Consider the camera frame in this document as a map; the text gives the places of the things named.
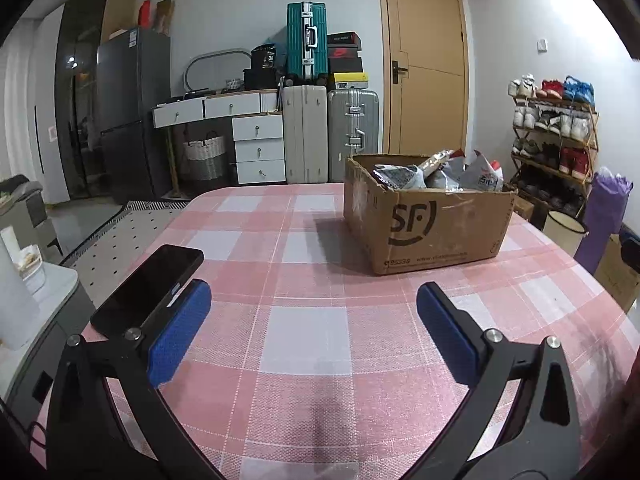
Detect dark plain shoe box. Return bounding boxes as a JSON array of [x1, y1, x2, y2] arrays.
[[327, 57, 364, 75]]

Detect woven laundry basket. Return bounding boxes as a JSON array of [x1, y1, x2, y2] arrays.
[[181, 132, 227, 181]]

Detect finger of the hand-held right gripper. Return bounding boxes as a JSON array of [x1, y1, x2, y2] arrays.
[[619, 224, 640, 277]]

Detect snack packets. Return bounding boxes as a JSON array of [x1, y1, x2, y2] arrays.
[[457, 150, 506, 192]]

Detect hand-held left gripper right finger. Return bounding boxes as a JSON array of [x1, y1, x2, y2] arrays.
[[415, 281, 583, 480]]

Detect purple bag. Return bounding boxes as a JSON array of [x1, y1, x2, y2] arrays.
[[572, 167, 633, 276]]

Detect black bag white label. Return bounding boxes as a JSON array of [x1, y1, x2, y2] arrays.
[[250, 45, 278, 71]]

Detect cream waste bin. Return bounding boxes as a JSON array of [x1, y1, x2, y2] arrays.
[[541, 210, 590, 246]]

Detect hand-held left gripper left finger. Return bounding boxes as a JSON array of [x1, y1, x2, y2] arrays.
[[47, 278, 226, 480]]

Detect grey chair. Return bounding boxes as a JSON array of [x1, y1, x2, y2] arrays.
[[0, 175, 63, 261]]

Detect wooden door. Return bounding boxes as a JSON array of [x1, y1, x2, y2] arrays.
[[376, 0, 471, 158]]

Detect black storage case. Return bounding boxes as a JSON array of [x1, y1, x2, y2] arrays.
[[244, 67, 281, 90]]

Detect white desk with drawers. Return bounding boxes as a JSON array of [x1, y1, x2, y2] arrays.
[[152, 91, 287, 185]]

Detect white wardrobe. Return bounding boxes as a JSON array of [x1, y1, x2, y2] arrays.
[[25, 5, 68, 206]]

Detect small cardboard box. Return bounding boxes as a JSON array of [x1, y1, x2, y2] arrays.
[[512, 195, 536, 221]]

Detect silver suitcase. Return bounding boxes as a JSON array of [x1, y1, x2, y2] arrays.
[[327, 89, 380, 183]]

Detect black smartphone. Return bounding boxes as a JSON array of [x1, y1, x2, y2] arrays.
[[90, 244, 205, 341]]

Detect pink checked tablecloth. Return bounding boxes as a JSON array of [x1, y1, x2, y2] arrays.
[[30, 182, 640, 480]]

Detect brown paper bag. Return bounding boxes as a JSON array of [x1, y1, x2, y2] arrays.
[[154, 0, 176, 36]]

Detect shoe rack with shoes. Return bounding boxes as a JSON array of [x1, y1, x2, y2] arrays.
[[507, 75, 598, 201]]

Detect cream suitcase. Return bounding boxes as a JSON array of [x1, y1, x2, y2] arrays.
[[281, 84, 329, 184]]

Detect white cup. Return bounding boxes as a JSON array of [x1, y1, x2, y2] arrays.
[[17, 245, 47, 295]]

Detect patterned rug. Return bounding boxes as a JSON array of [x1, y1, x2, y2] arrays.
[[60, 201, 191, 296]]

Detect brown cardboard carton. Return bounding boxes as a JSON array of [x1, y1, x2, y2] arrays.
[[592, 234, 640, 313]]

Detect teal suitcase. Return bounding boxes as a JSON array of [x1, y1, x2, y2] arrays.
[[286, 1, 329, 86]]

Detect grey refrigerator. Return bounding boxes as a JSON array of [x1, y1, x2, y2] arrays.
[[96, 27, 173, 203]]

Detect white side cabinet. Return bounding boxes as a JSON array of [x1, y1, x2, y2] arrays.
[[0, 260, 96, 411]]

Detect oval mirror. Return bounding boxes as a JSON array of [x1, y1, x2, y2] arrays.
[[183, 48, 252, 92]]

